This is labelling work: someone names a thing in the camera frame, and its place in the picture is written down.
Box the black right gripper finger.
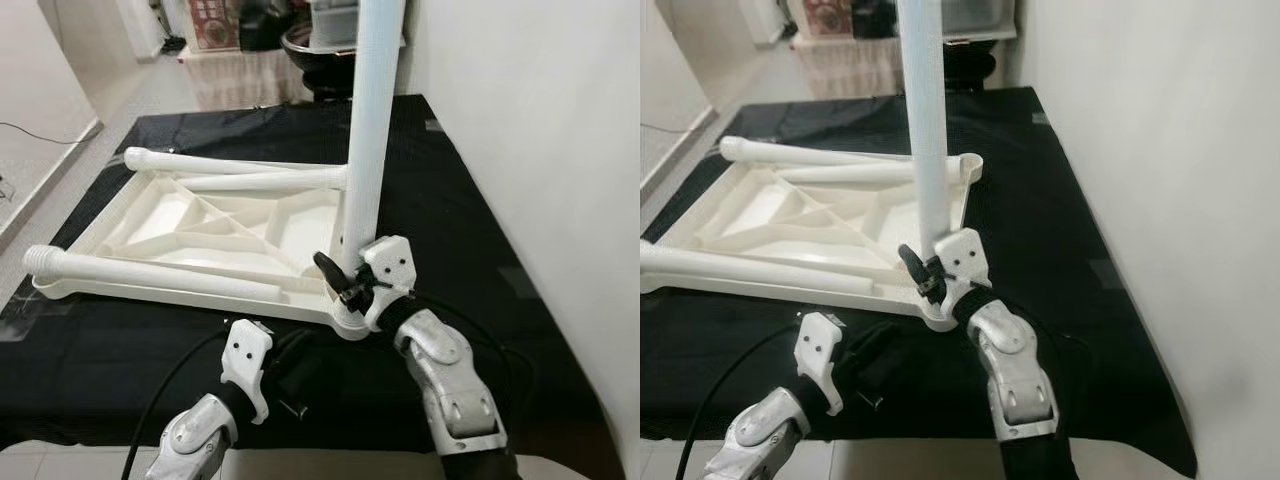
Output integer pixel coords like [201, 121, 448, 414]
[896, 242, 935, 293]
[312, 249, 353, 298]

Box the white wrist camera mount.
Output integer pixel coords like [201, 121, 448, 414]
[358, 236, 416, 333]
[220, 318, 274, 426]
[795, 312, 844, 416]
[935, 228, 991, 311]

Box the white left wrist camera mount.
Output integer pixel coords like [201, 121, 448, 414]
[795, 312, 844, 416]
[220, 318, 274, 426]

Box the red printed box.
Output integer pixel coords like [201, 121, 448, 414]
[800, 0, 853, 39]
[188, 0, 243, 51]

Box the white appliance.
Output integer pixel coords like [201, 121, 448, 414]
[128, 0, 173, 57]
[745, 0, 793, 46]

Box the black round stool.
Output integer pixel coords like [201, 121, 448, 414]
[950, 65, 1001, 93]
[300, 72, 353, 103]

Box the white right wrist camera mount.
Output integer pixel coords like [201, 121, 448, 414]
[935, 228, 991, 311]
[358, 236, 416, 333]

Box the black bag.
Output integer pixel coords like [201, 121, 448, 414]
[238, 0, 298, 53]
[850, 0, 899, 41]

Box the beige skirted side table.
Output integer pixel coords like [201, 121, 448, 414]
[180, 45, 349, 113]
[795, 35, 909, 101]

